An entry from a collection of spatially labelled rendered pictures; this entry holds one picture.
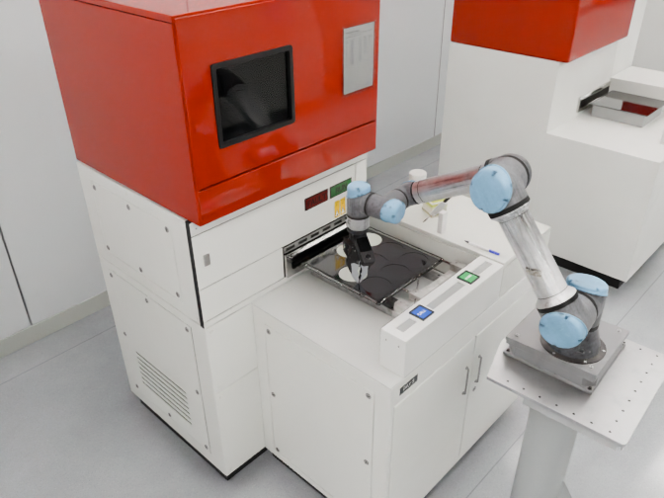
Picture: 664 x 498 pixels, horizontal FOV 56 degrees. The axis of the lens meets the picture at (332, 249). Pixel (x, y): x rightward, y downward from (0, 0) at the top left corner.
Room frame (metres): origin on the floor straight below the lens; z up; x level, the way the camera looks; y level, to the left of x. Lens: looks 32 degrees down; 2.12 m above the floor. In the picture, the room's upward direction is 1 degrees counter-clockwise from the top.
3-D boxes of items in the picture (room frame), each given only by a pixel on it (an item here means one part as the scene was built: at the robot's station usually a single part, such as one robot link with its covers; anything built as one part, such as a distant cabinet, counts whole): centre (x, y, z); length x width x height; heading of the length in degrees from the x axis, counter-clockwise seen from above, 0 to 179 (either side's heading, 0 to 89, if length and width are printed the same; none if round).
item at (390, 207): (1.74, -0.18, 1.21); 0.11 x 0.11 x 0.08; 53
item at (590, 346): (1.46, -0.73, 0.94); 0.15 x 0.15 x 0.10
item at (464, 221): (2.13, -0.48, 0.89); 0.62 x 0.35 x 0.14; 47
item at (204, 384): (2.16, 0.40, 0.41); 0.82 x 0.71 x 0.82; 137
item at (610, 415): (1.44, -0.74, 0.75); 0.45 x 0.44 x 0.13; 49
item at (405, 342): (1.61, -0.36, 0.89); 0.55 x 0.09 x 0.14; 137
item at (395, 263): (1.91, -0.15, 0.90); 0.34 x 0.34 x 0.01; 47
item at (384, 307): (1.78, -0.11, 0.84); 0.50 x 0.02 x 0.03; 47
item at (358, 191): (1.78, -0.09, 1.21); 0.09 x 0.08 x 0.11; 53
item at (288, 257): (2.05, 0.02, 0.89); 0.44 x 0.02 x 0.10; 137
